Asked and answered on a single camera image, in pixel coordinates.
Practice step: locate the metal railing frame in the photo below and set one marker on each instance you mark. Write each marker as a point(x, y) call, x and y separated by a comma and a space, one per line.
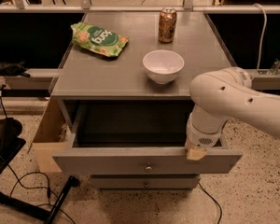
point(84, 3)

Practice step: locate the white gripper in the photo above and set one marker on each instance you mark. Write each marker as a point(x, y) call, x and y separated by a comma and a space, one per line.
point(202, 137)

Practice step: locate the white bowl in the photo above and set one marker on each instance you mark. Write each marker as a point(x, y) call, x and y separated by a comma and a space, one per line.
point(163, 66)

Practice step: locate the grey drawer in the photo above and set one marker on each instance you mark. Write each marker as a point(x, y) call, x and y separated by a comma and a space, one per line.
point(135, 138)
point(145, 181)

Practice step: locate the black cloth on rail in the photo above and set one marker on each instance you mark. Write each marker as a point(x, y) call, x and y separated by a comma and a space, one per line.
point(13, 69)

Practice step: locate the green snack bag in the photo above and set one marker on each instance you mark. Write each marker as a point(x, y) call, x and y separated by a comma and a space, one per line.
point(98, 40)

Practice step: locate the grey drawer cabinet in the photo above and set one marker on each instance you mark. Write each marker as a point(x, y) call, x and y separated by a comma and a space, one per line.
point(90, 77)

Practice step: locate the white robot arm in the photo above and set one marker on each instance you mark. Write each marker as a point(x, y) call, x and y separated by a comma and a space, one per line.
point(221, 95)

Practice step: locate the cardboard box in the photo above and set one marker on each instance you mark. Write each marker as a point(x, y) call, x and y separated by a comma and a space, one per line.
point(50, 137)

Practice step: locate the brown soda can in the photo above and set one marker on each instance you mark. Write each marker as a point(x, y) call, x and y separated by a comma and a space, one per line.
point(167, 22)

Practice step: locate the grey bottom drawer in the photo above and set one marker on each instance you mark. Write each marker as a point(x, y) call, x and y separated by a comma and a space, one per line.
point(145, 181)

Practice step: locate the grey top drawer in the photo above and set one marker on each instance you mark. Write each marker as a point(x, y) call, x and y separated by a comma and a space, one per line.
point(135, 138)

